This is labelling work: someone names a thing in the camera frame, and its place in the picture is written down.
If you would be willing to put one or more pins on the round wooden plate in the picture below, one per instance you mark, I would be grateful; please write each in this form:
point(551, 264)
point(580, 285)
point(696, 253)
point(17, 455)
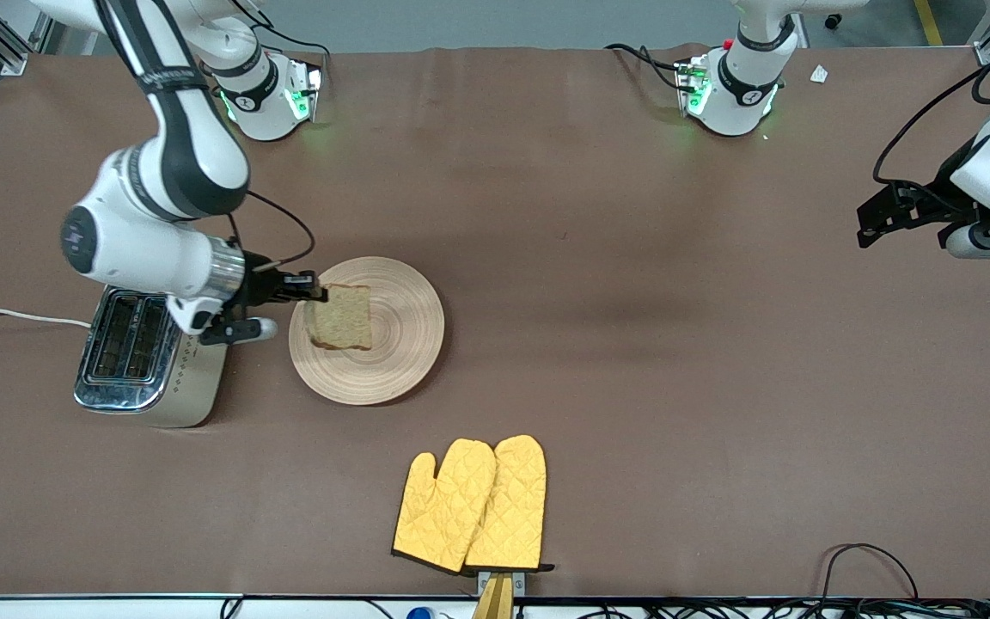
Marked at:
point(400, 344)

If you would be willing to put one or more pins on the blue cap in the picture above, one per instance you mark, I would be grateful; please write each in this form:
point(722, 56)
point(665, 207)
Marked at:
point(420, 614)

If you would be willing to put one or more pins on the black caster wheel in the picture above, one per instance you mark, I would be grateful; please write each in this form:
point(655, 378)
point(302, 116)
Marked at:
point(833, 20)

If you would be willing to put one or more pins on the chrome two-slot toaster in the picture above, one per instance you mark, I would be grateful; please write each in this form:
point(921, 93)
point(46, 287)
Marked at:
point(194, 387)

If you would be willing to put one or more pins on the grey metal bracket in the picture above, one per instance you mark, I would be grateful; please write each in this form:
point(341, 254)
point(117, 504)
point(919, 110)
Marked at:
point(519, 583)

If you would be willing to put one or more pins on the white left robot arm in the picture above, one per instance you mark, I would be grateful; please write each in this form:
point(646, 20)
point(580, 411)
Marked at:
point(744, 86)

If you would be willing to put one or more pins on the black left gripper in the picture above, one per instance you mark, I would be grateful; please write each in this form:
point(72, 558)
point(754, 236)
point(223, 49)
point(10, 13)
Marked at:
point(940, 199)

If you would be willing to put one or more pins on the white paper scrap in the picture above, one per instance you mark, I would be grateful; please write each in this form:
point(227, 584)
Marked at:
point(819, 74)

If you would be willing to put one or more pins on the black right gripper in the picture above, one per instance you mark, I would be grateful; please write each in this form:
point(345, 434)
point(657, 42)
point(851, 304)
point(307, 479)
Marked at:
point(259, 286)

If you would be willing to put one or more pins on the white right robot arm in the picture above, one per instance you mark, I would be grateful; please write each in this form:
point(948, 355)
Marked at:
point(134, 245)

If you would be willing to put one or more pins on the yellow quilted oven mitt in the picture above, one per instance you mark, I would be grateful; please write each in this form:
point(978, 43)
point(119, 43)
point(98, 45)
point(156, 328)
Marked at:
point(512, 507)
point(443, 507)

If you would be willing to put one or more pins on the brown table mat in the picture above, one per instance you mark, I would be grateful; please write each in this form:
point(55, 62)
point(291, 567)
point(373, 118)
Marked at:
point(632, 387)

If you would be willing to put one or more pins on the brown toast slice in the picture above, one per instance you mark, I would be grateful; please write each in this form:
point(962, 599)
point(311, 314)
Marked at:
point(345, 318)

